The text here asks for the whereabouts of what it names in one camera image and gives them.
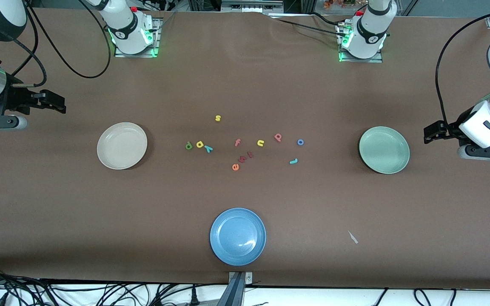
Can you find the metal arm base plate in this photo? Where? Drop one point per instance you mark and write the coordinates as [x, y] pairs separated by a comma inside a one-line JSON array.
[[136, 55], [364, 60]]

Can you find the white paper scrap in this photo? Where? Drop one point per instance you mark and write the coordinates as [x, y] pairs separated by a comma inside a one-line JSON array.
[[352, 237]]

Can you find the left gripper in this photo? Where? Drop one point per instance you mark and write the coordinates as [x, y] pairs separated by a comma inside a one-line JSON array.
[[451, 128]]

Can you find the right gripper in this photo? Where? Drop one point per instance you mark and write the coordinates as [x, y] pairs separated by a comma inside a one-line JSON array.
[[16, 100]]

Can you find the beige brown plate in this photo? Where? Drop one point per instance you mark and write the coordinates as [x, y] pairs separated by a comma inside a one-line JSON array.
[[122, 145]]

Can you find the gray equipment box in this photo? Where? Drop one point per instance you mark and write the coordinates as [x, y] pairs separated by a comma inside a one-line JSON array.
[[249, 6]]

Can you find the orange decoration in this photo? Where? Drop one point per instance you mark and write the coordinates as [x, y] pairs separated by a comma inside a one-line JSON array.
[[334, 4]]

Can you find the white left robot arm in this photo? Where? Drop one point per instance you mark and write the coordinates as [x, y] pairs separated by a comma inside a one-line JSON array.
[[368, 34]]

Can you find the teal letter y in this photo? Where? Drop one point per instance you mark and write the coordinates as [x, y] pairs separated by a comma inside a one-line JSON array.
[[208, 148]]

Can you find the brown paper table cover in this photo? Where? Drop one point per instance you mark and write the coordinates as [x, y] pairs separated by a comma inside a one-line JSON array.
[[245, 85]]

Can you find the aluminium camera mount post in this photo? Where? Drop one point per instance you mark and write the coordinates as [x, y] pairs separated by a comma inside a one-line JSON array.
[[237, 282]]

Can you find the green plate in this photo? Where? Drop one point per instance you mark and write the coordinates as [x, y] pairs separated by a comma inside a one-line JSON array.
[[384, 150]]

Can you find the blue plate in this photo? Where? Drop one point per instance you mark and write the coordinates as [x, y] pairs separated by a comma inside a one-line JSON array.
[[237, 236]]

